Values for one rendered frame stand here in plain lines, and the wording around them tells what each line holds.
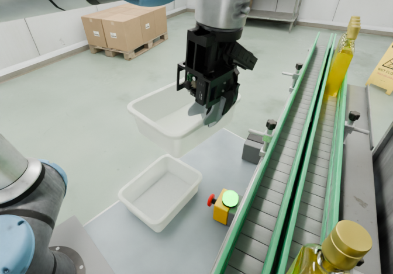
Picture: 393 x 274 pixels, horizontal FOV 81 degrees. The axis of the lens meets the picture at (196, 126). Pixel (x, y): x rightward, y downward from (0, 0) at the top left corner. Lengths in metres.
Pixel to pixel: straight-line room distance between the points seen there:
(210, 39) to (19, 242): 0.46
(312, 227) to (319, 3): 5.59
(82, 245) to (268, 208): 0.50
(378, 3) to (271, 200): 5.58
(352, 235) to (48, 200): 0.55
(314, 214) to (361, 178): 0.21
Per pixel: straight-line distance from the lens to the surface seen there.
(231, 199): 0.67
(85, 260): 0.73
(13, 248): 0.54
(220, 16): 0.34
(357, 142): 0.94
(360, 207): 0.74
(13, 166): 0.57
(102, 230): 0.78
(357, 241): 0.31
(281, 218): 0.53
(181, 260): 0.70
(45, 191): 0.61
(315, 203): 0.69
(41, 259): 0.59
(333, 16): 6.04
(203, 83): 0.36
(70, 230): 0.79
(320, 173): 0.77
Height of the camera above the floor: 1.40
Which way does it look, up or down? 38 degrees down
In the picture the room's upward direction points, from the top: straight up
